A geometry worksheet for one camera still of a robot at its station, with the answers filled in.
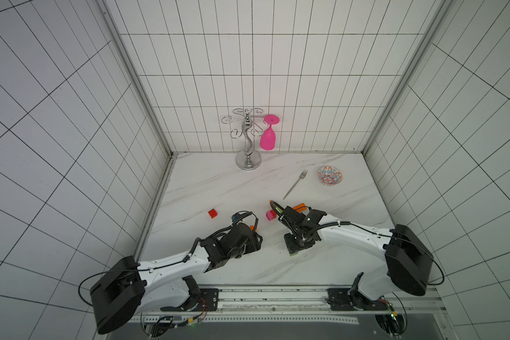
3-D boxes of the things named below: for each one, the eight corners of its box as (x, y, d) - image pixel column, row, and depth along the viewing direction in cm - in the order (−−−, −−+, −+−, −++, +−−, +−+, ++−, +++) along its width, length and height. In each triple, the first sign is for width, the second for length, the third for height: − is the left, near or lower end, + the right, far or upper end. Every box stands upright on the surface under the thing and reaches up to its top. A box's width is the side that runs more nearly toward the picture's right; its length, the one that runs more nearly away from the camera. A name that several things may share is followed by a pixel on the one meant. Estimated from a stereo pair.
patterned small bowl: (319, 186, 107) (321, 181, 103) (315, 171, 113) (317, 166, 110) (341, 186, 107) (344, 181, 103) (336, 171, 113) (338, 166, 110)
